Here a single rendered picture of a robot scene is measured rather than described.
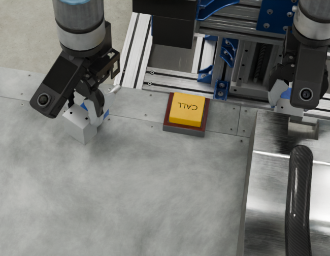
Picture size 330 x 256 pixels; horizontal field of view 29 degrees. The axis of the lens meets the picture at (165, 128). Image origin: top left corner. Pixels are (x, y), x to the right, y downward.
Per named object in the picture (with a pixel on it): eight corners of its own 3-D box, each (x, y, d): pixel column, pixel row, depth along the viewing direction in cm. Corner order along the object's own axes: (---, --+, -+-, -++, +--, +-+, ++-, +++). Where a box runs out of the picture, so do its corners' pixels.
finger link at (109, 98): (125, 115, 117) (114, 79, 110) (104, 136, 114) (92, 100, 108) (112, 109, 119) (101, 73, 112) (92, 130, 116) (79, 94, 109)
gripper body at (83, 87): (121, 75, 112) (120, 27, 102) (89, 106, 108) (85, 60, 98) (88, 54, 114) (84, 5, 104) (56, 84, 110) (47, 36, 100)
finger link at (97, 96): (110, 115, 111) (98, 79, 104) (104, 121, 110) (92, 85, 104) (90, 105, 113) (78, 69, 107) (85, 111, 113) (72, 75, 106)
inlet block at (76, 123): (109, 88, 126) (108, 70, 121) (129, 101, 124) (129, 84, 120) (64, 131, 120) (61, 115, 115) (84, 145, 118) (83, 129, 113)
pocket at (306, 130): (285, 125, 116) (289, 114, 113) (314, 130, 115) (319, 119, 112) (283, 146, 113) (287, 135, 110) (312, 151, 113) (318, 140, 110)
